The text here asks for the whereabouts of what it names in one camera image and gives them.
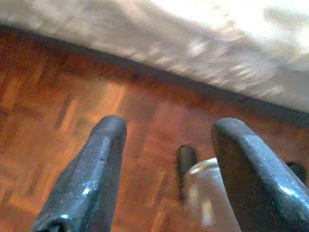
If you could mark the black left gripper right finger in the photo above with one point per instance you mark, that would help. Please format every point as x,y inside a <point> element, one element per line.
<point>256,183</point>

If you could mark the grey floral bed duvet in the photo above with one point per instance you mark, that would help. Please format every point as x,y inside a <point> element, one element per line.
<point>193,43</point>

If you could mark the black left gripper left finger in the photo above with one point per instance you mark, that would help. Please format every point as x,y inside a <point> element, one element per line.
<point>91,174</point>

